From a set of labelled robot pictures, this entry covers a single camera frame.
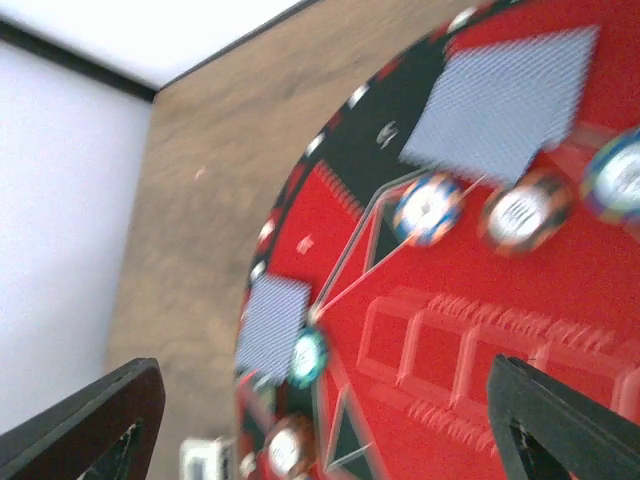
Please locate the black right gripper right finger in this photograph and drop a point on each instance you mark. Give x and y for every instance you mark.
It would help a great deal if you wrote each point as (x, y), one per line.
(544, 429)

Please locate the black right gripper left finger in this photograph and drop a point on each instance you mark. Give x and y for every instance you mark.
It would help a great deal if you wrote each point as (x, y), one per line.
(107, 430)

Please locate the blue card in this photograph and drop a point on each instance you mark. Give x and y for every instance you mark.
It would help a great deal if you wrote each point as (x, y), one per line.
(495, 107)
(275, 313)

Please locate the teal 50 chip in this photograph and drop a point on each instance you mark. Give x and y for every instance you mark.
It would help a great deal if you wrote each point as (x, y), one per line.
(310, 358)

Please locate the blue white chip top seat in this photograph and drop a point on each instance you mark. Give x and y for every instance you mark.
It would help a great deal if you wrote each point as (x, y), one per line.
(428, 210)

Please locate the white card box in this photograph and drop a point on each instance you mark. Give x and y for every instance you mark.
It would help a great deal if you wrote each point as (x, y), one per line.
(207, 459)

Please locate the triangular all in marker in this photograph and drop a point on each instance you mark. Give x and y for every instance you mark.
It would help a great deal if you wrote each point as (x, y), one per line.
(256, 393)

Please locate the round red black poker mat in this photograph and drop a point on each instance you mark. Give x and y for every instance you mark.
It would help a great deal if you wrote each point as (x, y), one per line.
(413, 331)

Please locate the black enclosure frame post left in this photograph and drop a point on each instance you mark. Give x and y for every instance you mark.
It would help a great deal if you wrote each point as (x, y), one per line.
(43, 48)

